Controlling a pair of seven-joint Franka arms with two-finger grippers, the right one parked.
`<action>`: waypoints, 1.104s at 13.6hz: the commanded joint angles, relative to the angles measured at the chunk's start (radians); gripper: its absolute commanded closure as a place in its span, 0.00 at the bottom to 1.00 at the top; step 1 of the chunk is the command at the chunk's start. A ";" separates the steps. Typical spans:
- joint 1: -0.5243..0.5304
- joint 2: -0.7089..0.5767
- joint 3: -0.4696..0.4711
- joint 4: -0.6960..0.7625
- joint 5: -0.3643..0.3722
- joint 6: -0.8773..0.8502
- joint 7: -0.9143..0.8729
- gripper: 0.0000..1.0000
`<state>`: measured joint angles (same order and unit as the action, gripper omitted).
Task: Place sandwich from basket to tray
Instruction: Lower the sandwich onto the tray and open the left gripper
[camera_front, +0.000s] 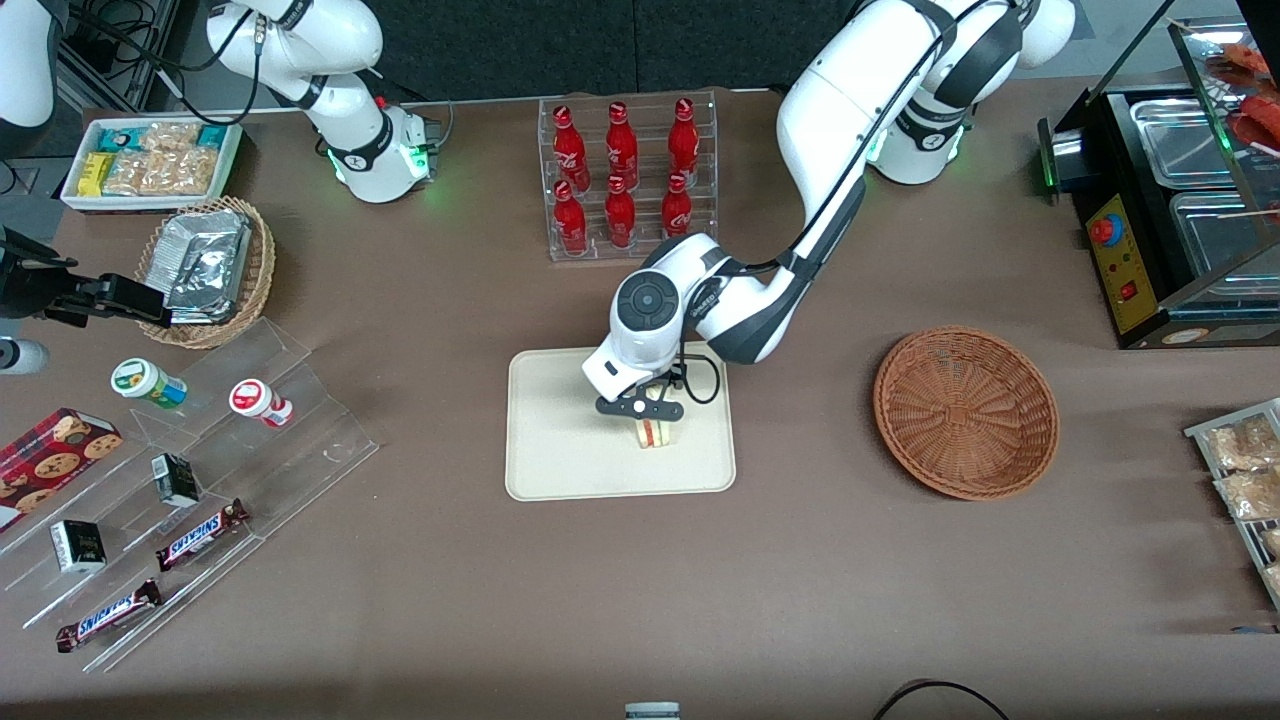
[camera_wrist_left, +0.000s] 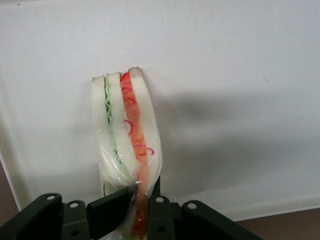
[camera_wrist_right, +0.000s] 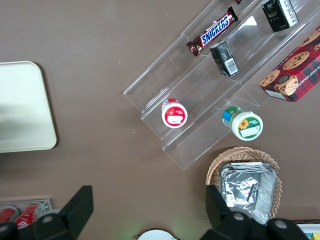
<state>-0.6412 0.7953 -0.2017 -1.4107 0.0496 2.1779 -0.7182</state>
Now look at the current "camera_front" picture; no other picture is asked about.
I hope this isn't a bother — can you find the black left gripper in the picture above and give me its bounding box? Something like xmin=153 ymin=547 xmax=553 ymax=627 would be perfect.
xmin=597 ymin=367 xmax=692 ymax=422

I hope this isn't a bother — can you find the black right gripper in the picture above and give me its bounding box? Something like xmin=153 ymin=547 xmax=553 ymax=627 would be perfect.
xmin=0 ymin=228 xmax=172 ymax=329

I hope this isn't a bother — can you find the triangle sandwich with tomato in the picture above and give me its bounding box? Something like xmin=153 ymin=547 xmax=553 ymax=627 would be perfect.
xmin=633 ymin=385 xmax=683 ymax=451

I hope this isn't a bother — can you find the cream plastic tray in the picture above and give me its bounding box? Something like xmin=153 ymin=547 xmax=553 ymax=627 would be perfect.
xmin=505 ymin=341 xmax=738 ymax=502

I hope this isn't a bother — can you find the small tan wicker basket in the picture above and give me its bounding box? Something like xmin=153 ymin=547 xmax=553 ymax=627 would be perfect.
xmin=135 ymin=196 xmax=277 ymax=350

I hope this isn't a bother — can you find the large brown wicker basket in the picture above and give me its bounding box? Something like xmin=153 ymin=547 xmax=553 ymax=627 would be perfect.
xmin=873 ymin=326 xmax=1060 ymax=502

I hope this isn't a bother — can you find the silver foil packet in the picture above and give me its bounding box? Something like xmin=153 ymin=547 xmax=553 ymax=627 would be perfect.
xmin=160 ymin=250 xmax=249 ymax=325
xmin=163 ymin=209 xmax=253 ymax=269

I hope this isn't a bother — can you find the green and white jar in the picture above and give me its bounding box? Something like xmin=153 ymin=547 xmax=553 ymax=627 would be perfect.
xmin=110 ymin=357 xmax=189 ymax=411

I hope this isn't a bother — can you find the white rectangular snack bin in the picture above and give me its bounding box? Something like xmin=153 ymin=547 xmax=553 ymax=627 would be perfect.
xmin=60 ymin=116 xmax=245 ymax=214

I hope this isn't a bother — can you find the clear bag of nuts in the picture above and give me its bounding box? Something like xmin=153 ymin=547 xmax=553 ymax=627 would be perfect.
xmin=140 ymin=122 xmax=203 ymax=156
xmin=145 ymin=148 xmax=221 ymax=197
xmin=103 ymin=152 xmax=151 ymax=197

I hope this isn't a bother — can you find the clear acrylic bottle rack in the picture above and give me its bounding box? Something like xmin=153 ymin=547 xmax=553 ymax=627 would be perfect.
xmin=538 ymin=89 xmax=720 ymax=264

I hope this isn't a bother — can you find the red and white jar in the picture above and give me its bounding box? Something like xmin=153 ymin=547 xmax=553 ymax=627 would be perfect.
xmin=229 ymin=378 xmax=295 ymax=429

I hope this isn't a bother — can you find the red plaid cookie box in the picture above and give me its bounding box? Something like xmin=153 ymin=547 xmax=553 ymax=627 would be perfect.
xmin=0 ymin=407 xmax=124 ymax=532

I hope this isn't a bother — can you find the small black carton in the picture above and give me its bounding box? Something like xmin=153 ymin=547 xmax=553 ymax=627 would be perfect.
xmin=151 ymin=453 xmax=201 ymax=509
xmin=50 ymin=519 xmax=108 ymax=575

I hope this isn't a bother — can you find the red cola bottle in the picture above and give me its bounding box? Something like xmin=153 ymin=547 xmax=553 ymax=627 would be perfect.
xmin=660 ymin=172 xmax=694 ymax=246
xmin=552 ymin=105 xmax=591 ymax=193
xmin=552 ymin=180 xmax=589 ymax=256
xmin=604 ymin=175 xmax=637 ymax=249
xmin=605 ymin=102 xmax=640 ymax=189
xmin=668 ymin=97 xmax=700 ymax=186

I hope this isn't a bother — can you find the clear acrylic stepped display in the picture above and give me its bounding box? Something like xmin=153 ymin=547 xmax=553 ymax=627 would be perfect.
xmin=0 ymin=318 xmax=381 ymax=674

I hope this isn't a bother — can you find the Snickers chocolate bar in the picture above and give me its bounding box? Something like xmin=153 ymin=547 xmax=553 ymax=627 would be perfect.
xmin=55 ymin=578 xmax=164 ymax=654
xmin=155 ymin=498 xmax=251 ymax=573

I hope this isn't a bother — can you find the black food warmer yellow panel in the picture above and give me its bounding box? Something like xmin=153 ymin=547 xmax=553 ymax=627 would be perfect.
xmin=1037 ymin=15 xmax=1280 ymax=351

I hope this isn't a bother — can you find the grey snack rack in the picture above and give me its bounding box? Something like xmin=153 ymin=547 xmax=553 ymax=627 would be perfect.
xmin=1184 ymin=398 xmax=1280 ymax=611

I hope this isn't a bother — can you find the steel warmer pan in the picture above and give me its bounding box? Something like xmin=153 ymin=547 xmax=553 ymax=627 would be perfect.
xmin=1168 ymin=190 xmax=1280 ymax=293
xmin=1128 ymin=95 xmax=1246 ymax=191

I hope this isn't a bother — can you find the red skewered food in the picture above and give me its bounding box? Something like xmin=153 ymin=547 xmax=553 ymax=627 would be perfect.
xmin=1205 ymin=40 xmax=1280 ymax=153

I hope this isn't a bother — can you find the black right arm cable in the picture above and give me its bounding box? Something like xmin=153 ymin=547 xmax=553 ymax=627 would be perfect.
xmin=60 ymin=0 xmax=273 ymax=127

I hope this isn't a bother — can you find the black looped cable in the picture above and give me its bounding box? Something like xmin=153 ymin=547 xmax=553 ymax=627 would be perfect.
xmin=872 ymin=679 xmax=1011 ymax=720

